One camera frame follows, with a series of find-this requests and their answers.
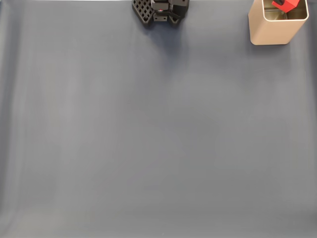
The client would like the grey table mat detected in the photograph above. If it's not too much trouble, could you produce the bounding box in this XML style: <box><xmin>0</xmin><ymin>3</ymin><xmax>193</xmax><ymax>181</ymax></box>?
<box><xmin>0</xmin><ymin>0</ymin><xmax>317</xmax><ymax>238</ymax></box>

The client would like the red cube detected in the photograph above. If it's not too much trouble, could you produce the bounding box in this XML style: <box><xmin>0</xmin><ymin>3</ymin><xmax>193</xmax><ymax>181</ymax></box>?
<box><xmin>271</xmin><ymin>0</ymin><xmax>301</xmax><ymax>13</ymax></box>

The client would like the gold metal tin container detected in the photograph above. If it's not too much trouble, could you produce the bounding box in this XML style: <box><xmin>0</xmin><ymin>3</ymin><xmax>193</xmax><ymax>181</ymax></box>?
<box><xmin>248</xmin><ymin>0</ymin><xmax>310</xmax><ymax>46</ymax></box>

